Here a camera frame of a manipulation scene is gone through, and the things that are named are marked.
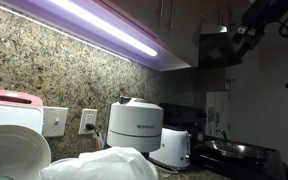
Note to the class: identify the white wall outlet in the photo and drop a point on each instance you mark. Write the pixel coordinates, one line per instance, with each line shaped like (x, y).
(88, 119)

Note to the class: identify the white light switch plate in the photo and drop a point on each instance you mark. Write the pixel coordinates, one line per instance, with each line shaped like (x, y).
(55, 121)

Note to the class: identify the white plastic bag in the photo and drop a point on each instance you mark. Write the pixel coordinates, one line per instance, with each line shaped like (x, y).
(100, 165)

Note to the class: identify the dark range hood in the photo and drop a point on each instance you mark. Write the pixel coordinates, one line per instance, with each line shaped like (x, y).
(217, 46)

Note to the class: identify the wooden wall cabinet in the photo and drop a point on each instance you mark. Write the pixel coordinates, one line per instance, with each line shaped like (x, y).
(180, 30)

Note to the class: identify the pink and white container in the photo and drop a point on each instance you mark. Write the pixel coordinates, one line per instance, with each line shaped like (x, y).
(10, 108)

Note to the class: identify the under-cabinet light strip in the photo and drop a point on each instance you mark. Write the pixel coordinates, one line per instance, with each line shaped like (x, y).
(107, 25)

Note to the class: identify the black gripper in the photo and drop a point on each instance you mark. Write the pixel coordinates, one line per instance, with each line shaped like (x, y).
(267, 10)

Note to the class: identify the white two-slot toaster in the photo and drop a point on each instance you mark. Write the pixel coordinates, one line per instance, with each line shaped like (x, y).
(172, 148)

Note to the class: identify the black power plug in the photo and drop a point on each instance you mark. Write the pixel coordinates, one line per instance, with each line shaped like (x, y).
(91, 127)

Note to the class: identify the black coffee maker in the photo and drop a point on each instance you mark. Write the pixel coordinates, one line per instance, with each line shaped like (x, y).
(182, 116)

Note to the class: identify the white cylindrical coffee machine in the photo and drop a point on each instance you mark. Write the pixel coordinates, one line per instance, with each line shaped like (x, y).
(135, 125)

